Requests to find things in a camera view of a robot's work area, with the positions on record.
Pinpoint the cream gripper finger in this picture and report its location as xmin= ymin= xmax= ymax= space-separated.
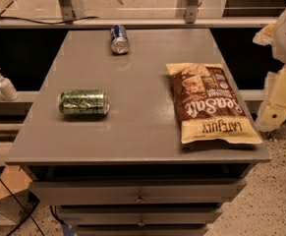
xmin=253 ymin=22 xmax=276 ymax=46

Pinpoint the blue pepsi can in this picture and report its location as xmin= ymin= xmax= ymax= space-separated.
xmin=110 ymin=25 xmax=130 ymax=54

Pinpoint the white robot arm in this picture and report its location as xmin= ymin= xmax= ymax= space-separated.
xmin=253 ymin=9 xmax=286 ymax=132

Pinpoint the green soda can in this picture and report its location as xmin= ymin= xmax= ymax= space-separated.
xmin=58 ymin=89 xmax=110 ymax=115

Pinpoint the brown sea salt chip bag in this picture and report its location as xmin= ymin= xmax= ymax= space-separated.
xmin=166 ymin=63 xmax=262 ymax=145

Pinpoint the top grey drawer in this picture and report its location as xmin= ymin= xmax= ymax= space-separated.
xmin=29 ymin=179 xmax=247 ymax=206

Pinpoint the grey drawer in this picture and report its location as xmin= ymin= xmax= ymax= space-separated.
xmin=58 ymin=205 xmax=221 ymax=226
xmin=29 ymin=179 xmax=247 ymax=206
xmin=75 ymin=225 xmax=208 ymax=236

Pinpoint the grey drawer cabinet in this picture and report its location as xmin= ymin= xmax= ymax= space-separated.
xmin=4 ymin=29 xmax=272 ymax=236

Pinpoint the middle grey drawer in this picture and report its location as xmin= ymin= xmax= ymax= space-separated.
xmin=58 ymin=205 xmax=221 ymax=226

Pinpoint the bottom grey drawer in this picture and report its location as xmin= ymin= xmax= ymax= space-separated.
xmin=75 ymin=225 xmax=208 ymax=236

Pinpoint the white pump lotion bottle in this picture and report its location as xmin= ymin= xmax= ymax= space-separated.
xmin=0 ymin=73 xmax=19 ymax=101

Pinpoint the cardboard box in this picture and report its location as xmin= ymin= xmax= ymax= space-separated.
xmin=0 ymin=166 xmax=38 ymax=226

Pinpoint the right metal bracket post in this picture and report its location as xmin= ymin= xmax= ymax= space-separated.
xmin=185 ymin=0 xmax=200 ymax=24

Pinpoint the metal bracket post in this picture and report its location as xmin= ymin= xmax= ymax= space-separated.
xmin=58 ymin=0 xmax=75 ymax=24
xmin=185 ymin=0 xmax=200 ymax=24

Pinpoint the left metal bracket post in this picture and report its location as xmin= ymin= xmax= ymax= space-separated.
xmin=58 ymin=0 xmax=75 ymax=24

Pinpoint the black cable on shelf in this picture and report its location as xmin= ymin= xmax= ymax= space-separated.
xmin=0 ymin=0 xmax=99 ymax=26

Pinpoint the black floor cable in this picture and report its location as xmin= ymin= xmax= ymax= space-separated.
xmin=0 ymin=135 xmax=47 ymax=236

